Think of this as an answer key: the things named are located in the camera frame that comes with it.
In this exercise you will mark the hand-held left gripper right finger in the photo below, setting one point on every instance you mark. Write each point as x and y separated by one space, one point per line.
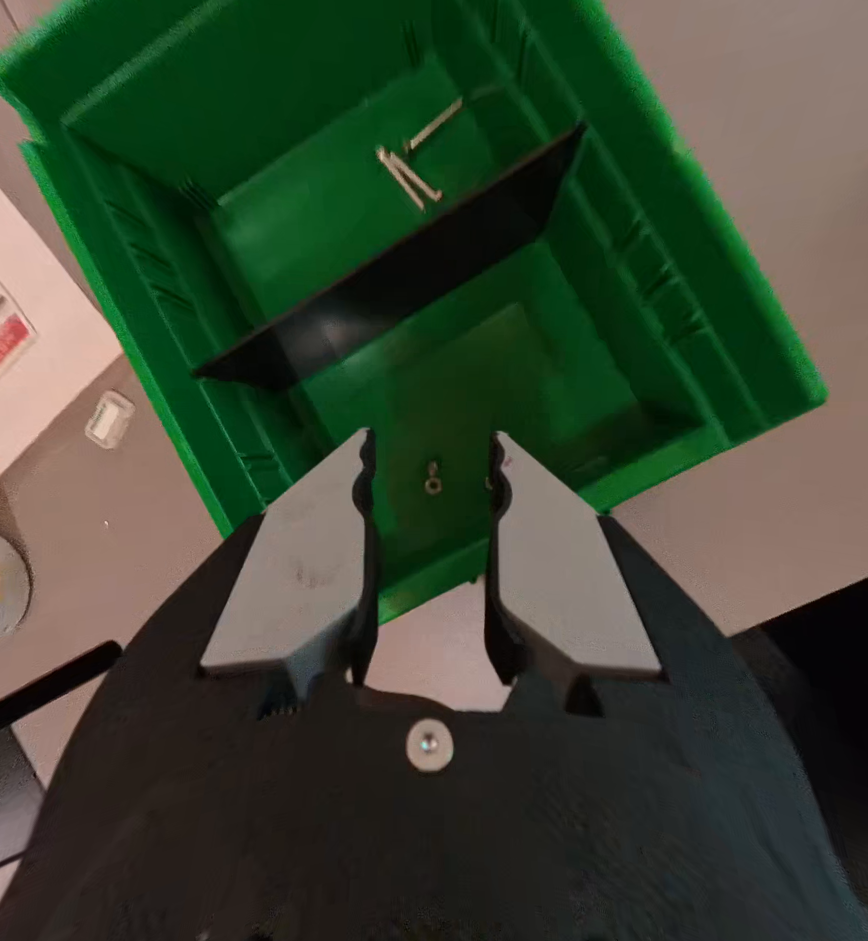
559 581

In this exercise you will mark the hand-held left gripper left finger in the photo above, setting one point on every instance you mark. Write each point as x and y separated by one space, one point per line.
294 581

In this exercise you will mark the green plastic parts bin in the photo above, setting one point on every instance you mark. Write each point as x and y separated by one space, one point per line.
184 95

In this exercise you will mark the clear plastic sign foot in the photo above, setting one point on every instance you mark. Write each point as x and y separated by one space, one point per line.
109 419

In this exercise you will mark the black bin divider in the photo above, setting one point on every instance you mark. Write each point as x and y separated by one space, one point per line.
404 279

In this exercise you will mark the white printed sign board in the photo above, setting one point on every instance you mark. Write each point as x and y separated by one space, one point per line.
29 242

